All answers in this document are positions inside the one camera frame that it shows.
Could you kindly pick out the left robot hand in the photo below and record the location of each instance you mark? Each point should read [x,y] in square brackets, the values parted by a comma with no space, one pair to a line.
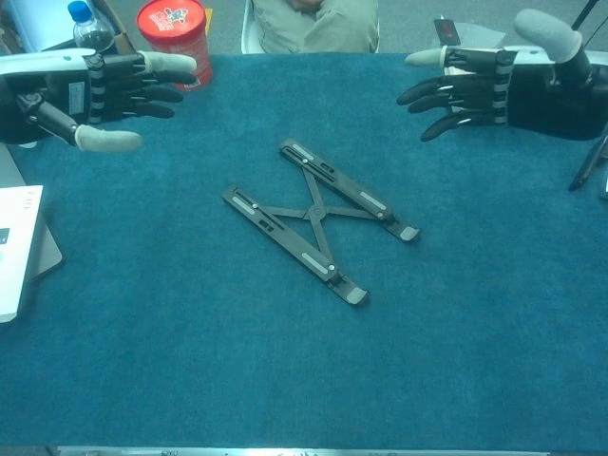
[47,95]

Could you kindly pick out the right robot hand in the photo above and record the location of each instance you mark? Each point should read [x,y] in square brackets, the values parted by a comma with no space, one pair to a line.
[537,95]

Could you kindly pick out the black folding laptop stand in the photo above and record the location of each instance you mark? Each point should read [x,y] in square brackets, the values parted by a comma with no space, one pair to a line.
[316,214]

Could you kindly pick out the grey closed laptop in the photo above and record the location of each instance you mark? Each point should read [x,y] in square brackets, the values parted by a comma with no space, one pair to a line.
[9,166]

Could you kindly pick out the cola bottle blue label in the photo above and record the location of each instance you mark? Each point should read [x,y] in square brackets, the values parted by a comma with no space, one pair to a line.
[92,28]

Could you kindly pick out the grey paper sheet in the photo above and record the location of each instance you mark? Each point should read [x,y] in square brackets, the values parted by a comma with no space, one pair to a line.
[480,35]

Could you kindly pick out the brown cardboard box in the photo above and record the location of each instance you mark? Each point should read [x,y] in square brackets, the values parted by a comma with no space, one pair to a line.
[124,42]

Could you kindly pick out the black tripod leg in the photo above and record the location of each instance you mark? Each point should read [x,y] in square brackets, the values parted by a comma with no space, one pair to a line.
[584,14]

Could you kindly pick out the black device on floor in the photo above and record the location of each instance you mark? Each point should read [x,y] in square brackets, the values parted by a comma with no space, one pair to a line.
[446,31]

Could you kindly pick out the red cylindrical canister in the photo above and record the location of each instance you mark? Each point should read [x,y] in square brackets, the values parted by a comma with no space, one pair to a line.
[176,28]

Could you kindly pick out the white product box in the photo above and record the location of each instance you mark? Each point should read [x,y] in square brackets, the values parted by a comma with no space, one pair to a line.
[14,266]

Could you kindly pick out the seated person in beige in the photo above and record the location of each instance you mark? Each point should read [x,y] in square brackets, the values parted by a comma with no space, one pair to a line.
[332,28]

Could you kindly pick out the teal fabric table cover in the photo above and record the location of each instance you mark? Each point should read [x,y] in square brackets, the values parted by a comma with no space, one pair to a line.
[332,356]

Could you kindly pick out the aluminium frame rail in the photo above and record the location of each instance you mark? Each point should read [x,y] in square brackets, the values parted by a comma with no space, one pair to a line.
[332,452]

